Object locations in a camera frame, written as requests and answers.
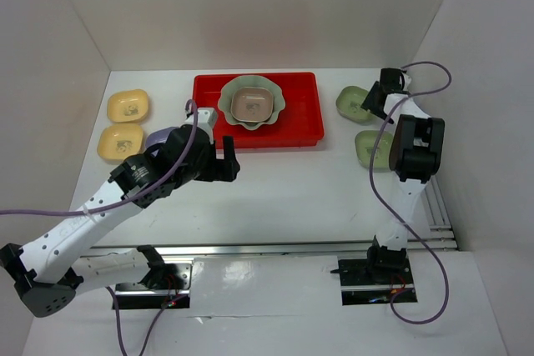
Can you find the green square plate near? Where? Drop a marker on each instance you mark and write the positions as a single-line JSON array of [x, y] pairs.
[[364, 144]]

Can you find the purple square plate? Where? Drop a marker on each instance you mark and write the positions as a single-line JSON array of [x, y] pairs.
[[156, 139]]

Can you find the green scalloped bowl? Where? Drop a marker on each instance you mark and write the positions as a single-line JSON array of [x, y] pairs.
[[229, 89]]

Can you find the yellow square plate far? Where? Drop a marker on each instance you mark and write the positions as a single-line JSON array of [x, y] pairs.
[[130, 106]]

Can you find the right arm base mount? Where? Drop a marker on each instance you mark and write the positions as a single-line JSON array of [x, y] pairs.
[[359, 287]]

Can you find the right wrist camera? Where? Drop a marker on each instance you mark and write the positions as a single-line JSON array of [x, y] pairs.
[[405, 81]]

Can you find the red plastic bin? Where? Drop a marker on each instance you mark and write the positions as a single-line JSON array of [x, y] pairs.
[[300, 124]]

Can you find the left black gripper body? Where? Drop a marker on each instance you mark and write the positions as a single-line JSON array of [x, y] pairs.
[[203, 170]]

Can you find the green square plate far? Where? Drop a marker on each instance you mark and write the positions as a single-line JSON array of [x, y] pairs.
[[348, 105]]

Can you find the yellow square plate near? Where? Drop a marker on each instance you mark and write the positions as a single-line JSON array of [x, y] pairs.
[[119, 141]]

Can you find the green square plate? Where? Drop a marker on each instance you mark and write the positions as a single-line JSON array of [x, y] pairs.
[[348, 105], [364, 144]]

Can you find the yellow square plate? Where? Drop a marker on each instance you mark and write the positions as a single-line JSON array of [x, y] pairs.
[[130, 106], [119, 141]]

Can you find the brown square plate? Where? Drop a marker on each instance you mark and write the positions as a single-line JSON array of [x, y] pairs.
[[252, 105]]

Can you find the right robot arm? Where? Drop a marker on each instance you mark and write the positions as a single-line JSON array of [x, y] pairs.
[[414, 157]]

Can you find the aluminium rail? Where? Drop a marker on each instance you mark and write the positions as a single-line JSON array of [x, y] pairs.
[[440, 244]]

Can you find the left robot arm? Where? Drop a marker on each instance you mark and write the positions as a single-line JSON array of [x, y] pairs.
[[52, 270]]

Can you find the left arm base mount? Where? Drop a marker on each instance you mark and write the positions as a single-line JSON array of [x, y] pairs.
[[172, 289]]

